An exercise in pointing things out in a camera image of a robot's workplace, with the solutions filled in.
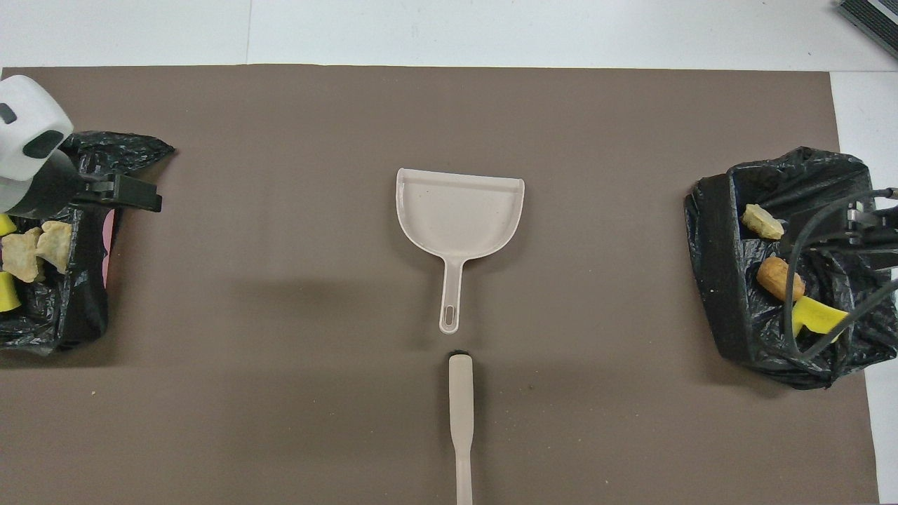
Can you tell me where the pink scalloped liner edge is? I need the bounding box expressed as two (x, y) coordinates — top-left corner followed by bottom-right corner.
(102, 209), (119, 288)

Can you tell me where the pale crumbly bread chunk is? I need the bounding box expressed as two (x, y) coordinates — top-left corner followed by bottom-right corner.
(742, 203), (786, 241)

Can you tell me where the beige plastic dustpan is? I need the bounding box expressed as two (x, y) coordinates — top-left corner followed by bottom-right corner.
(396, 168), (525, 335)

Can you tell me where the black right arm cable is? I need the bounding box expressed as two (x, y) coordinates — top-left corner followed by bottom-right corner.
(761, 186), (898, 362)

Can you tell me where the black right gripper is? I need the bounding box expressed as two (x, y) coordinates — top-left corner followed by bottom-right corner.
(779, 198), (898, 271)

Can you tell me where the black bag lined trash bin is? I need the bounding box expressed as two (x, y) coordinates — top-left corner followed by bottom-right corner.
(685, 146), (898, 391)
(0, 131), (175, 355)

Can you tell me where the notched yellow sponge piece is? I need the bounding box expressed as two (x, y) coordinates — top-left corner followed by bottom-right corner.
(791, 295), (851, 344)

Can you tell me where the pale greenish pastry chunk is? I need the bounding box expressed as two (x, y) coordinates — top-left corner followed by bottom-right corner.
(36, 221), (73, 275)

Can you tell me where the beige brush with black bristles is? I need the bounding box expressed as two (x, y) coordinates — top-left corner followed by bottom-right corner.
(448, 350), (476, 505)

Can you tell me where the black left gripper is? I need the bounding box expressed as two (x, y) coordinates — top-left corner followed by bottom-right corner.
(11, 149), (163, 217)

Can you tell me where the dark ribbed panel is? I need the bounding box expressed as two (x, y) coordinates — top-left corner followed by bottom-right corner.
(835, 0), (898, 60)

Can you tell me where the blocky yellow sponge piece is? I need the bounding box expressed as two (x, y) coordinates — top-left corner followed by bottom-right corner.
(0, 271), (22, 314)

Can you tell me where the brown oval bread roll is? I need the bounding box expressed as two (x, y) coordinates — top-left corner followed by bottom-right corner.
(756, 256), (806, 303)

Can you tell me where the brown paper table mat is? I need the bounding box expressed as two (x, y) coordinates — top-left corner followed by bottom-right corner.
(0, 65), (880, 505)

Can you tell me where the orange striped croissant piece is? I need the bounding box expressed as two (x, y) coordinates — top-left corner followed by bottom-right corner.
(1, 227), (44, 284)

